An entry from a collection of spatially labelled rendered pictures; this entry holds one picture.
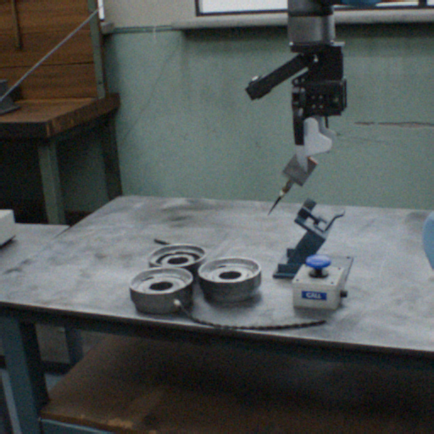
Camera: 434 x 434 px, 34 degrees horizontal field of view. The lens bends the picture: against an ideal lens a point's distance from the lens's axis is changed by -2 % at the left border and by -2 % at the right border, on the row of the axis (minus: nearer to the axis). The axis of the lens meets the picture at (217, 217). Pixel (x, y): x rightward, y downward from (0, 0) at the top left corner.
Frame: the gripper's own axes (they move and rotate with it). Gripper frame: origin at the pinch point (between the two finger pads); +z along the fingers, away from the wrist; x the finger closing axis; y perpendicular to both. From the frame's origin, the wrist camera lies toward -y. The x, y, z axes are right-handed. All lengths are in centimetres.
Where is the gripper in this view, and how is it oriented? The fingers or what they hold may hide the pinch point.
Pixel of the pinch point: (303, 161)
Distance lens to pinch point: 122.9
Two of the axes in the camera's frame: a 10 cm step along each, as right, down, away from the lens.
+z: 0.7, 9.4, 3.2
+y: 9.5, 0.4, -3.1
